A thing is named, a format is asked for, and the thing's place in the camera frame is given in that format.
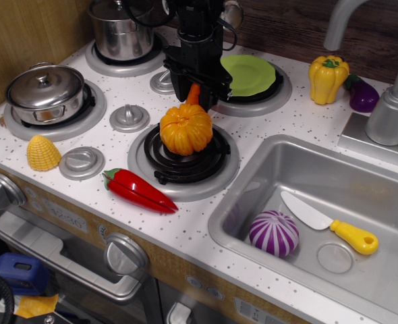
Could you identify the grey toy sink basin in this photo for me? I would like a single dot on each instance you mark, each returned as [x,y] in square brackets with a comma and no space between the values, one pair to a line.
[346,212]

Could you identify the grey stovetop knob back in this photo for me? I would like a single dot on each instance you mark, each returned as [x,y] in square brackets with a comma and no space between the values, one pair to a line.
[161,83]

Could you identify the back left stove burner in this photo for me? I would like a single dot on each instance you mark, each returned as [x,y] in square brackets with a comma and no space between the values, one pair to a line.
[124,69]

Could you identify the yellow toy bell pepper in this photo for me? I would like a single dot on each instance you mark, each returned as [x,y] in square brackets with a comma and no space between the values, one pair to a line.
[326,75]

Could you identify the silver toy faucet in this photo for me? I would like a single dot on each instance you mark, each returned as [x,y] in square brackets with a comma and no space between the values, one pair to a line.
[373,138]

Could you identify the front right black burner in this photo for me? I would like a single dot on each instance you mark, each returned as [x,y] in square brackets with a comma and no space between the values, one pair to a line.
[184,178]

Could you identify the silver oven knob left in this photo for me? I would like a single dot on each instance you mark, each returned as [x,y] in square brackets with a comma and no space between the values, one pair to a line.
[10,193]

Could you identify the purple toy eggplant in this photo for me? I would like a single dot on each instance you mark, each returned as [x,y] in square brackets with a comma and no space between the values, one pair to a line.
[363,96]

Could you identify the grey stovetop knob middle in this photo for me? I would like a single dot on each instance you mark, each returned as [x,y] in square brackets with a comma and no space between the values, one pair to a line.
[129,118]

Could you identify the back right stove burner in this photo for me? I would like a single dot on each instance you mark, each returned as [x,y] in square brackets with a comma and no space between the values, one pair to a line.
[262,107]

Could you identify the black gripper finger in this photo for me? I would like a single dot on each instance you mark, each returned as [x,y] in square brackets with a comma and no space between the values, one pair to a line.
[209,95]
[182,81]

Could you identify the front left stove burner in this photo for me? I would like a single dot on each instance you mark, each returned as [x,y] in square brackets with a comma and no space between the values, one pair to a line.
[91,113]

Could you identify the silver oven knob right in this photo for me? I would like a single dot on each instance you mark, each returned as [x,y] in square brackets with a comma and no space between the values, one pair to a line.
[123,255]

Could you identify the grey stovetop knob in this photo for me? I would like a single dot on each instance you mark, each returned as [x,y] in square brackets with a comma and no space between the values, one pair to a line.
[129,118]
[161,83]
[81,163]

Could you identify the red toy chili pepper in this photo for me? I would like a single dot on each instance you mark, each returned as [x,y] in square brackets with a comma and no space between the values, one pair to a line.
[137,191]

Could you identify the blue device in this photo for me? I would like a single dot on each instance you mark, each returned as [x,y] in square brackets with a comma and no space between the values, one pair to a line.
[26,275]

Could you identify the orange toy pumpkin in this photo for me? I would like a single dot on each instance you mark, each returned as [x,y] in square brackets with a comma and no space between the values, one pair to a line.
[186,129]

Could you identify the purple striped toy onion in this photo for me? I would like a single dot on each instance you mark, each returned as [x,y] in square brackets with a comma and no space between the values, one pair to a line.
[275,233]

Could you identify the tall steel pot with lid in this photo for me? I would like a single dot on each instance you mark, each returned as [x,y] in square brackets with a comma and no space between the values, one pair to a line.
[117,32]

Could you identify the low steel pot with lid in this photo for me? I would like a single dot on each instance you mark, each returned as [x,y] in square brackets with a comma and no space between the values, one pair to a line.
[46,94]

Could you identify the stove burner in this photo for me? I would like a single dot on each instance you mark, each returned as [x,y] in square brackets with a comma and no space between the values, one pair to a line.
[91,113]
[262,107]
[124,69]

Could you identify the grey oven door handle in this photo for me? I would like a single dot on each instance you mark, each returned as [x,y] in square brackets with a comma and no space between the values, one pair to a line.
[81,265]

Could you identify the orange toy carrot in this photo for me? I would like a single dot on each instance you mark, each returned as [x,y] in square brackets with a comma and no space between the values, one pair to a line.
[193,95]

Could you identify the green plastic plate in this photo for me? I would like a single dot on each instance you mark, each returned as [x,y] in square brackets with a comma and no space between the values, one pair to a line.
[251,75]

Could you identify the grey stovetop knob front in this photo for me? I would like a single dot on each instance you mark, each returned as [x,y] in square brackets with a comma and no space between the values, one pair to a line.
[81,163]

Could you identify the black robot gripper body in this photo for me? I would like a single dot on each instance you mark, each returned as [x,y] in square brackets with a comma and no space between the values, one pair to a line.
[201,41]

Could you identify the silver oven knob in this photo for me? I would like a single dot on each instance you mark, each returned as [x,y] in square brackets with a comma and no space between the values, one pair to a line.
[10,193]
[123,255]

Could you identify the yellow toy corn piece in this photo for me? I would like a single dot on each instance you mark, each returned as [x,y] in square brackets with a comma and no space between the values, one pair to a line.
[42,154]

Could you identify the toy knife yellow handle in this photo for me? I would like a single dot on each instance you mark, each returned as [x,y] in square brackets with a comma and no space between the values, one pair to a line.
[360,240]

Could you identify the hanging steel ladle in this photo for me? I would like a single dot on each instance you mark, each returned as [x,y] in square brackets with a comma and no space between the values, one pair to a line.
[232,15]

